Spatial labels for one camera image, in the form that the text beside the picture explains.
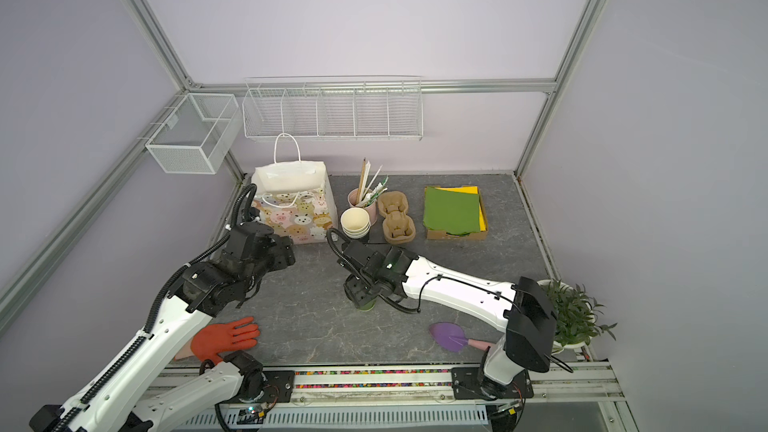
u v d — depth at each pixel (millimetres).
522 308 450
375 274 559
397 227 1017
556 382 755
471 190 1120
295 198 824
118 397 385
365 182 992
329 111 995
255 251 536
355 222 952
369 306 668
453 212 1064
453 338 819
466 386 734
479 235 997
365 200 904
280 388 734
